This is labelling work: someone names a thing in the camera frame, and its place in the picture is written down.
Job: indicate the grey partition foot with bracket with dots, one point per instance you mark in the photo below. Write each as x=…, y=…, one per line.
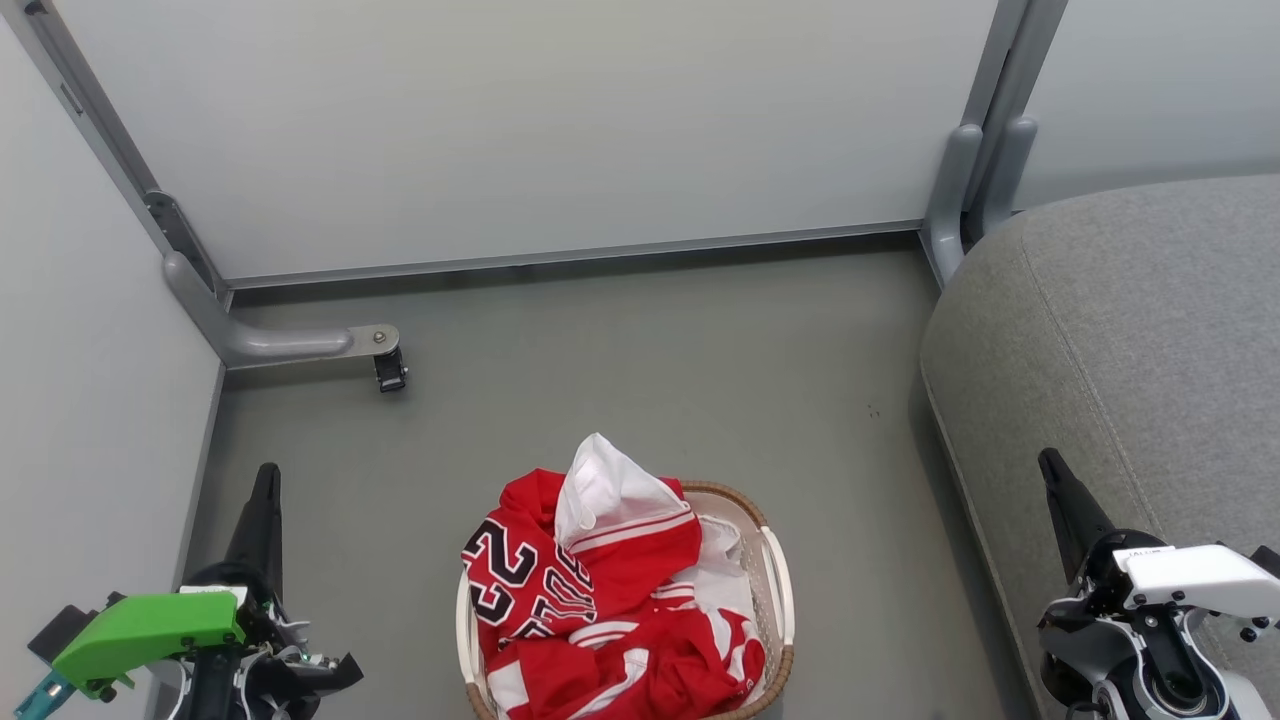
x=280, y=345

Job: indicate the grey fabric sofa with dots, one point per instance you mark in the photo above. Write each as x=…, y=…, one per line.
x=1130, y=330

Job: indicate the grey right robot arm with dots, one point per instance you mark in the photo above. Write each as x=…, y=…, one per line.
x=1130, y=670

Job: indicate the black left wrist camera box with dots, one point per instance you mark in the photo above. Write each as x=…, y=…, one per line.
x=62, y=628

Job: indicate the red basketball jersey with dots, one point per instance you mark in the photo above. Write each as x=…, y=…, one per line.
x=600, y=590

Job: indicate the white laundry basket brown rim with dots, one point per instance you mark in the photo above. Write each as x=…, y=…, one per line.
x=778, y=590

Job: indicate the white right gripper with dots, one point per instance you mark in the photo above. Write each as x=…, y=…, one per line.
x=1200, y=580

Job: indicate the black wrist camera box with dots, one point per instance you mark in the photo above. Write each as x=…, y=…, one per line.
x=1268, y=560
x=62, y=628

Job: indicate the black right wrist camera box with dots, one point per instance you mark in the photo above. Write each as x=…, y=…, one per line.
x=1268, y=560

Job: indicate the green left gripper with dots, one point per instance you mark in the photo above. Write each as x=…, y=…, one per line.
x=150, y=625

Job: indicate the black caster wheel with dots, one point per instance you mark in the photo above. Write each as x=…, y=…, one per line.
x=390, y=372

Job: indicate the grey partition post with hinge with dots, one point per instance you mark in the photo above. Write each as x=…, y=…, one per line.
x=110, y=140

